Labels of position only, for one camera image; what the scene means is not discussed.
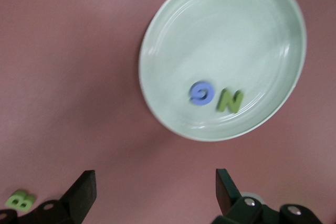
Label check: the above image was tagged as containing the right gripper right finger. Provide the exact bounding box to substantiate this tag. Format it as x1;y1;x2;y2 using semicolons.
212;168;322;224

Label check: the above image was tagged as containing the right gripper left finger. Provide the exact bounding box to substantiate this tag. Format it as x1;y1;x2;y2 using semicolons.
0;170;97;224

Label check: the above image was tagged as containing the green letter B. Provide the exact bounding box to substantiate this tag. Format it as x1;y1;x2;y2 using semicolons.
4;189;35;211

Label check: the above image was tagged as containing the green letter N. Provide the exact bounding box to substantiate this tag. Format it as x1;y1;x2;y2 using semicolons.
216;89;245;114

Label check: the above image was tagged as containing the blue letter G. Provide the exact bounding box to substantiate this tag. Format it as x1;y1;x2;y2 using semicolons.
188;81;216;106

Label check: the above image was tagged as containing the brown table mat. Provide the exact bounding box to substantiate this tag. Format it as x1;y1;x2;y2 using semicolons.
0;0;336;224

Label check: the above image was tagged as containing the green plate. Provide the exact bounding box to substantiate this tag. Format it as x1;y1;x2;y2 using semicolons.
138;0;308;142

